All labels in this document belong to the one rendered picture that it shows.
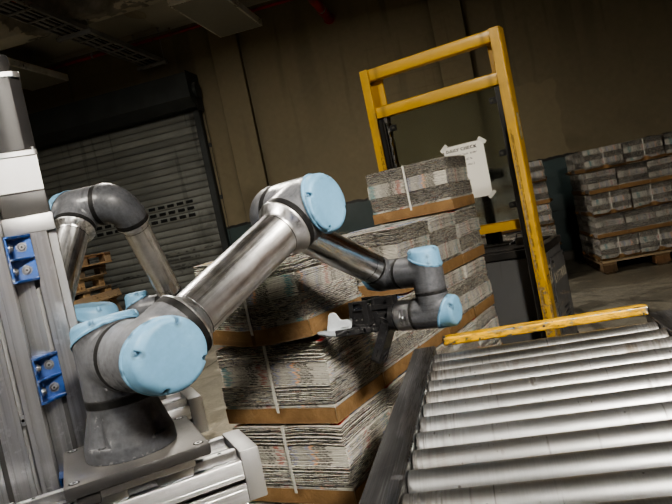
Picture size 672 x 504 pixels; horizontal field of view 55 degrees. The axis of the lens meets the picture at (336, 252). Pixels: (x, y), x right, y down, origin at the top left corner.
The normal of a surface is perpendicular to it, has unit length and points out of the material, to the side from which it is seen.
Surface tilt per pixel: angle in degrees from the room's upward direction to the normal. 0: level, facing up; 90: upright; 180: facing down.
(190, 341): 93
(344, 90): 90
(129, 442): 73
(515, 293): 90
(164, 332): 93
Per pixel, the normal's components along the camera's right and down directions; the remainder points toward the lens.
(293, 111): -0.21, 0.10
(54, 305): 0.39, -0.03
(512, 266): -0.49, 0.15
